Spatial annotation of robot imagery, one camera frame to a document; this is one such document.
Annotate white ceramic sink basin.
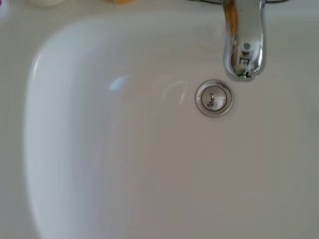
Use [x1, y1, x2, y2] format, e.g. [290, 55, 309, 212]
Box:
[0, 0, 319, 239]

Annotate chrome sink drain stopper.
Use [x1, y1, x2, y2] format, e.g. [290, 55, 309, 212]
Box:
[194, 79, 235, 117]

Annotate chrome faucet spout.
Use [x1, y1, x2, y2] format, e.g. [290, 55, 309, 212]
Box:
[221, 0, 267, 82]

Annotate yellow orange object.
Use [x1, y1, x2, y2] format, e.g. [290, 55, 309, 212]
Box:
[102, 0, 135, 5]

